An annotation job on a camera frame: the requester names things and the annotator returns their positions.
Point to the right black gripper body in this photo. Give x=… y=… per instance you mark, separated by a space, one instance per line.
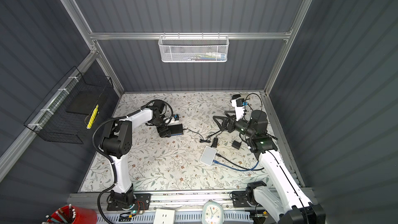
x=242 y=126

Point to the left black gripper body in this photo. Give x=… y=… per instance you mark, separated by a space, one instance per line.
x=160 y=128

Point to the black network switch box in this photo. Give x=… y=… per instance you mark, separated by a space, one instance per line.
x=171 y=130

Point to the small black adapter with cable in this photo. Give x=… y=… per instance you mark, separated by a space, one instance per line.
x=236 y=144

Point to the white network switch box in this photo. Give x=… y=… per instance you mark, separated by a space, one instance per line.
x=208 y=156

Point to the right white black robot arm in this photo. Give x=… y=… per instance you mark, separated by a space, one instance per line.
x=291 y=206

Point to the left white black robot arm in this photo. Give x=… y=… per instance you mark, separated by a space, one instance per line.
x=113 y=140

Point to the floral patterned table mat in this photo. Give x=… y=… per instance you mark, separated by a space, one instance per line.
x=157 y=163

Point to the black white stapler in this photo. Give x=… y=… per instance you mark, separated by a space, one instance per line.
x=239 y=96

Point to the yellow marker in basket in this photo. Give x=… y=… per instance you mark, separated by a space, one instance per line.
x=92 y=117

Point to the black pad in basket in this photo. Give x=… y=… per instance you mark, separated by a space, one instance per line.
x=83 y=103

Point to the white analog clock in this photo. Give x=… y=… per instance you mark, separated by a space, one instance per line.
x=212 y=213

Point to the red pencil cup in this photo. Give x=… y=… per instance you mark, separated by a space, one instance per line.
x=71 y=214

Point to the white wire mesh basket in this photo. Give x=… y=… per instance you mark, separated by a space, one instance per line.
x=194 y=50

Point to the white wall power socket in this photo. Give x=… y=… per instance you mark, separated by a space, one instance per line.
x=164 y=216

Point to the black wire wall basket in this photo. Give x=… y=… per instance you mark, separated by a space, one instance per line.
x=52 y=123

